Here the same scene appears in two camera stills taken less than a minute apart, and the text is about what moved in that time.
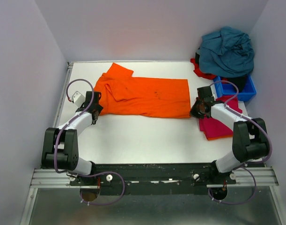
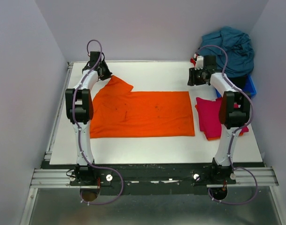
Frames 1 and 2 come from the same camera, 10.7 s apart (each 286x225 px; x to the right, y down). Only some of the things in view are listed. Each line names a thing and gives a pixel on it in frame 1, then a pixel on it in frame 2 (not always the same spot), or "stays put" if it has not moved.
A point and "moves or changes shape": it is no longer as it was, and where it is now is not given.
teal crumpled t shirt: x=226 y=53 stays put
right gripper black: x=196 y=109 -> x=192 y=77
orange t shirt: x=122 y=94 moves or changes shape
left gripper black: x=96 y=115 -> x=105 y=72
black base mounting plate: x=153 y=179 stays put
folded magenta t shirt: x=213 y=128 stays put
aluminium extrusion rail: x=257 y=176 stays put
